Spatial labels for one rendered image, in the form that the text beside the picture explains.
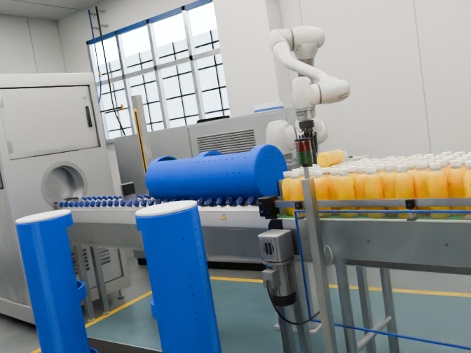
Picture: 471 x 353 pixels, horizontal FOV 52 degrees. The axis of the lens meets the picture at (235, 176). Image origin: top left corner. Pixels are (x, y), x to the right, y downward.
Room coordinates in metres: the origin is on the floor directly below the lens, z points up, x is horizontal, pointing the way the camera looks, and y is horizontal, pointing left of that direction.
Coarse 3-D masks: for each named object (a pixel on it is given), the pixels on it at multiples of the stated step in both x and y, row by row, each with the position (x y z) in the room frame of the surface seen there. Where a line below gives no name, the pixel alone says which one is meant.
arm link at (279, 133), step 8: (280, 120) 3.03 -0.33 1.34; (272, 128) 3.01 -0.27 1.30; (280, 128) 2.99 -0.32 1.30; (288, 128) 3.01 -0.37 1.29; (272, 136) 3.00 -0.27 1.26; (280, 136) 2.99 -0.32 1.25; (288, 136) 2.99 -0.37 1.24; (272, 144) 3.00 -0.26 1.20; (280, 144) 2.99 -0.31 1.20; (288, 144) 2.99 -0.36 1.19; (288, 152) 3.00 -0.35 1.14
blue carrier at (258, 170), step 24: (168, 168) 2.80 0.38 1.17; (192, 168) 2.65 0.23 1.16; (216, 168) 2.52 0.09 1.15; (240, 168) 2.40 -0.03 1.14; (264, 168) 2.40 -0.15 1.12; (168, 192) 2.81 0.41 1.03; (192, 192) 2.68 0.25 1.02; (216, 192) 2.56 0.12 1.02; (240, 192) 2.44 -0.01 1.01; (264, 192) 2.38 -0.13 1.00
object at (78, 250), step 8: (80, 248) 3.70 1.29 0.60; (80, 256) 3.69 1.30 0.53; (80, 264) 3.68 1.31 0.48; (80, 272) 3.69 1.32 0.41; (80, 280) 3.70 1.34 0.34; (88, 288) 3.71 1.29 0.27; (88, 296) 3.70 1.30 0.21; (88, 304) 3.69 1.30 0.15; (88, 312) 3.68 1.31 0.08; (88, 320) 3.70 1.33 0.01
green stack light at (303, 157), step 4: (296, 152) 1.87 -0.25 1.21; (300, 152) 1.85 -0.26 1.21; (304, 152) 1.84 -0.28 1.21; (308, 152) 1.85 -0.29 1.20; (296, 156) 1.87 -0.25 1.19; (300, 156) 1.85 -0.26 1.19; (304, 156) 1.84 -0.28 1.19; (308, 156) 1.85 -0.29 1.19; (312, 156) 1.86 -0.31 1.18; (296, 160) 1.87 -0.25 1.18; (300, 160) 1.85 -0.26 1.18; (304, 160) 1.84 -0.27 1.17; (308, 160) 1.84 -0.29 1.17; (312, 160) 1.86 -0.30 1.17; (300, 164) 1.85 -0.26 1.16; (304, 164) 1.84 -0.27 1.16
